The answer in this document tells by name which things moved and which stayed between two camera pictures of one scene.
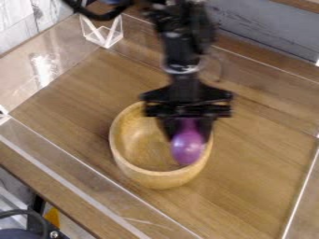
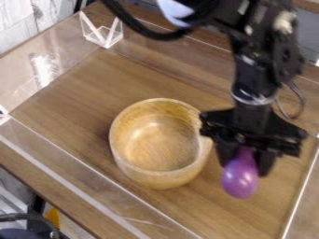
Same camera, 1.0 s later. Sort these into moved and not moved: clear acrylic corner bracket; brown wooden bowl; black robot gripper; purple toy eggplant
Moved: purple toy eggplant; black robot gripper
Not moved: clear acrylic corner bracket; brown wooden bowl
